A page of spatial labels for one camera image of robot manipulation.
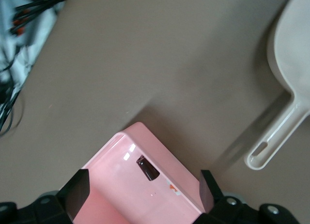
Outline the pink plastic bin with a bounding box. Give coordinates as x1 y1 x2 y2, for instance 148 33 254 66
72 121 207 224

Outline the beige plastic dustpan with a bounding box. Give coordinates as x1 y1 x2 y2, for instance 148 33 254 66
244 0 310 171

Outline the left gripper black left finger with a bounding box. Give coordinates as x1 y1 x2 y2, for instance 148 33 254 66
0 168 91 224

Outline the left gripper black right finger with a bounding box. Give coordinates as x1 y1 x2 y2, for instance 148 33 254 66
191 170 301 224

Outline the brown table cover sheet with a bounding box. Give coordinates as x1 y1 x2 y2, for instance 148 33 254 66
0 0 310 224

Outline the black floor cable bundle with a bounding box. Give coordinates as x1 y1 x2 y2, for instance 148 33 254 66
0 0 70 137

